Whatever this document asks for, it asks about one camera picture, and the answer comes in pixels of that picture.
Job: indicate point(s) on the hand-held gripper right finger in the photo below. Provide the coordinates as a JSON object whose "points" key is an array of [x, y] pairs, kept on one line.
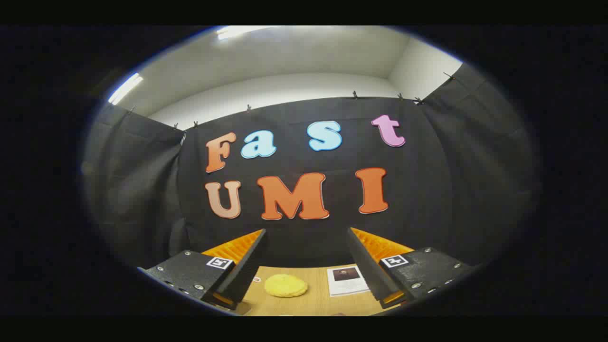
{"points": [[368, 266]]}

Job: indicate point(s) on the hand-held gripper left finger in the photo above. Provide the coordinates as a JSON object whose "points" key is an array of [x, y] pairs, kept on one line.
{"points": [[247, 266]]}

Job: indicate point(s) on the white booklet with portrait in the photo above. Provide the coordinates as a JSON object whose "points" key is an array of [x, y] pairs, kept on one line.
{"points": [[346, 284]]}

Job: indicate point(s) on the ceiling light panel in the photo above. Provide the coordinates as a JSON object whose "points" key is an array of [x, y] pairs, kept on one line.
{"points": [[237, 32], [126, 88]]}

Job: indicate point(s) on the black backdrop cloth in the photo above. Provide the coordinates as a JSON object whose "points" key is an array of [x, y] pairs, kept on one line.
{"points": [[427, 190]]}

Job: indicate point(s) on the yellow fluffy plush pad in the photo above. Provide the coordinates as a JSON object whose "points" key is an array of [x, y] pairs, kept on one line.
{"points": [[286, 286]]}

